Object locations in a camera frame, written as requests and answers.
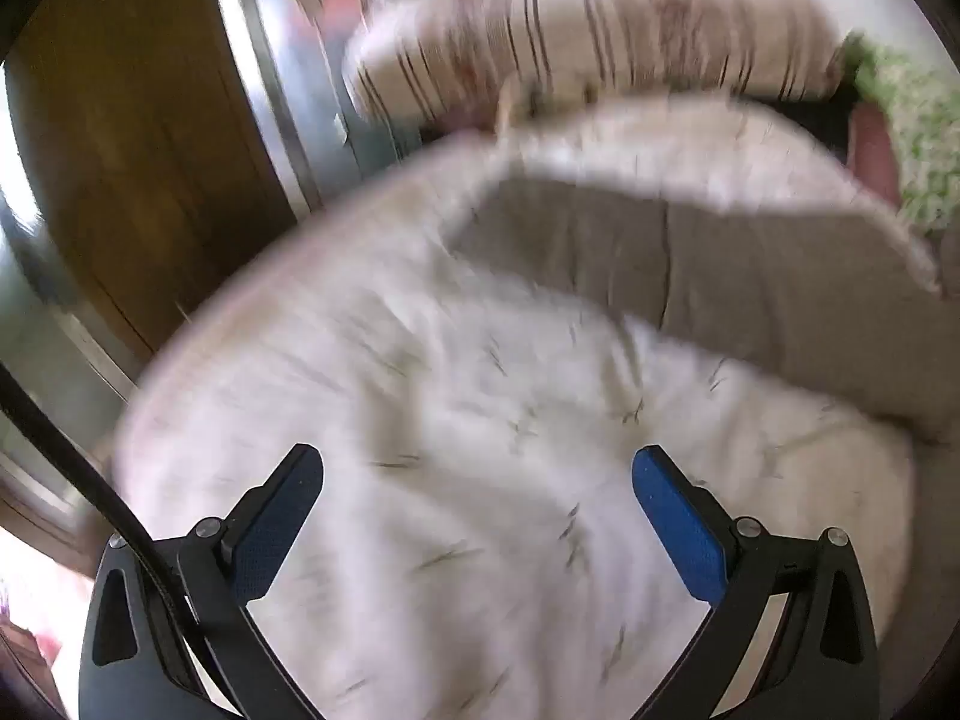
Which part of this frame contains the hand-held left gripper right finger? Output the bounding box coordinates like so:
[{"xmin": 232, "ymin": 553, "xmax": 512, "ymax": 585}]
[{"xmin": 631, "ymin": 445, "xmax": 880, "ymax": 720}]

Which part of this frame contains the pink cushion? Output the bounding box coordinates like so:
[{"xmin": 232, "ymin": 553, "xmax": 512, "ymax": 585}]
[{"xmin": 850, "ymin": 106, "xmax": 901, "ymax": 205}]

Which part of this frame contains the green checkered pillow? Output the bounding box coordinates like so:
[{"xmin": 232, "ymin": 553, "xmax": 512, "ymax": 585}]
[{"xmin": 846, "ymin": 30, "xmax": 960, "ymax": 235}]

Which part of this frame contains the black cable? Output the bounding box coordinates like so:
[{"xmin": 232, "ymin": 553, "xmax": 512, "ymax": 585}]
[{"xmin": 0, "ymin": 364, "xmax": 226, "ymax": 720}]

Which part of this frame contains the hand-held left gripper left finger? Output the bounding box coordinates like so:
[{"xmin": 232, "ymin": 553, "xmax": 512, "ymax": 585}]
[{"xmin": 79, "ymin": 444, "xmax": 325, "ymax": 720}]

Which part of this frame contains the grey-brown puffer jacket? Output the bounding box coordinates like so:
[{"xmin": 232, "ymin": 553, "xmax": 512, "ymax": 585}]
[{"xmin": 448, "ymin": 174, "xmax": 947, "ymax": 440}]

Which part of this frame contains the striped floral pillow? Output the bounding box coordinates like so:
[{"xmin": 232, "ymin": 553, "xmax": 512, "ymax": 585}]
[{"xmin": 341, "ymin": 0, "xmax": 850, "ymax": 130}]

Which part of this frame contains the white leaf-print bed sheet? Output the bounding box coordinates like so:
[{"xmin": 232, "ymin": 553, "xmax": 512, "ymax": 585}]
[{"xmin": 112, "ymin": 99, "xmax": 942, "ymax": 720}]

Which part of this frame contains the wooden door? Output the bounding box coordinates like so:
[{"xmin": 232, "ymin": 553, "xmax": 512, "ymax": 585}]
[{"xmin": 6, "ymin": 0, "xmax": 302, "ymax": 362}]

